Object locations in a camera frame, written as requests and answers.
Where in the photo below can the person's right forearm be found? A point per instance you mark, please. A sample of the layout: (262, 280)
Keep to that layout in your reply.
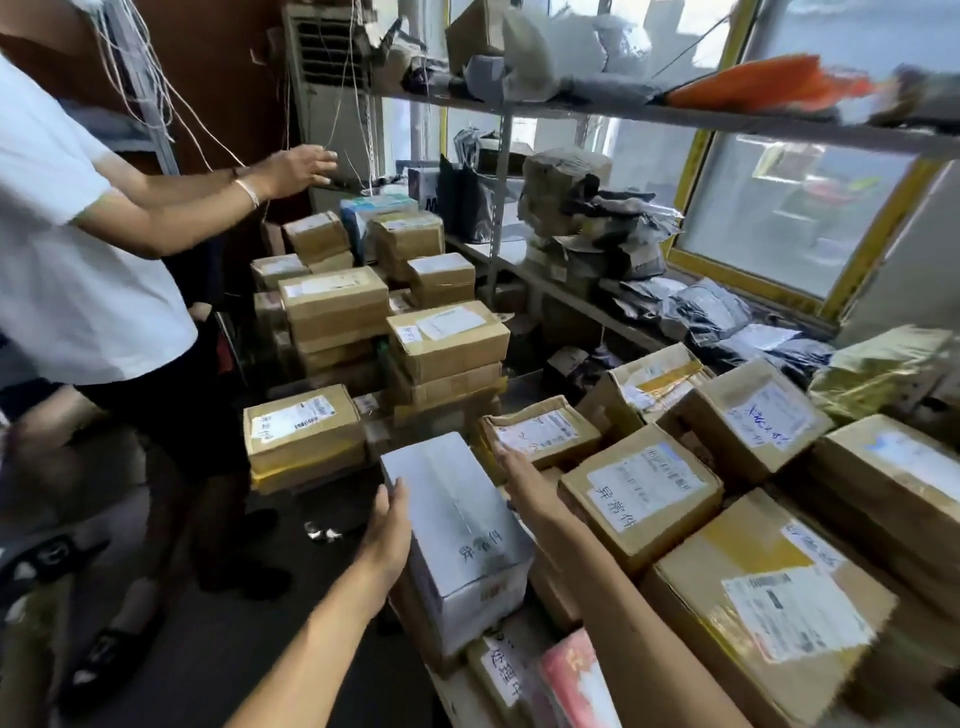
(645, 645)

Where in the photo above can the black paper bags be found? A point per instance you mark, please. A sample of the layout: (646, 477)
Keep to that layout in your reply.
(461, 202)

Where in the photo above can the small plain cardboard box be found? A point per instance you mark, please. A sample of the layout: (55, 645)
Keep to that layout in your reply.
(472, 30)

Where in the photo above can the white standing air conditioner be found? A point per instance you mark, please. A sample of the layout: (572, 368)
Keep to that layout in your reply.
(330, 112)

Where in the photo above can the orange plastic mailer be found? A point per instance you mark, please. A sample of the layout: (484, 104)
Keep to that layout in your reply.
(757, 82)

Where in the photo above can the pile of cardboard parcels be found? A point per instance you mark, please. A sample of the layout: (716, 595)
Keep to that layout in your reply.
(442, 341)
(750, 570)

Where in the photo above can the person's left hand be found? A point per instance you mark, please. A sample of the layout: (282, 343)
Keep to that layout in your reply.
(386, 540)

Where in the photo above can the pile of grey plastic mailers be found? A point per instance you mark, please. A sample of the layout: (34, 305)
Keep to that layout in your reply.
(712, 315)

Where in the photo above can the pile of grey mailer bags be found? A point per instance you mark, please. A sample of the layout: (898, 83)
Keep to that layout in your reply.
(570, 202)

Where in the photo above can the white wristband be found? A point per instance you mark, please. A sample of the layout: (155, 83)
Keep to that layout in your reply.
(247, 193)

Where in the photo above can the person's left forearm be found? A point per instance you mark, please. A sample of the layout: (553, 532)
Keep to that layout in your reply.
(315, 660)

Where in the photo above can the grey metal shelf rack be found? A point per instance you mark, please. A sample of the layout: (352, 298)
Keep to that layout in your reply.
(750, 120)

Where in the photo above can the pink printed parcel box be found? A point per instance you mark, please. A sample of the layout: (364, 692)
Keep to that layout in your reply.
(581, 686)

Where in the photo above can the olive yellow bag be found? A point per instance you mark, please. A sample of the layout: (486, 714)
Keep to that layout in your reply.
(877, 371)

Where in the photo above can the white plastic bag bundle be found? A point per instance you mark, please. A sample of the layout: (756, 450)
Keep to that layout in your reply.
(562, 52)

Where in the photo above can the light blue box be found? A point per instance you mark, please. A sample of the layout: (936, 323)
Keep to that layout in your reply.
(375, 210)

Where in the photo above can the yellow framed window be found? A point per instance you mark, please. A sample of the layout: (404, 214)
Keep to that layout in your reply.
(870, 255)

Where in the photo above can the person's right hand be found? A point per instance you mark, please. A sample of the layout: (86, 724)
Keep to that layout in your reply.
(536, 499)

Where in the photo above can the white box parcel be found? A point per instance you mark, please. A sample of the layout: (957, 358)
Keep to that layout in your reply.
(457, 525)

